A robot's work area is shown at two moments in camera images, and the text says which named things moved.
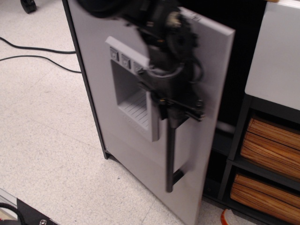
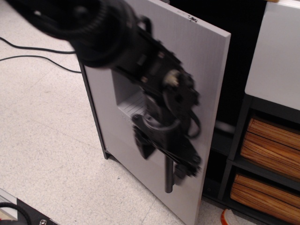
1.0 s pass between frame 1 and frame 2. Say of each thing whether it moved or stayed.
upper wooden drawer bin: stayed
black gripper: moved
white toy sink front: stayed
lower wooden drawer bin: stayed
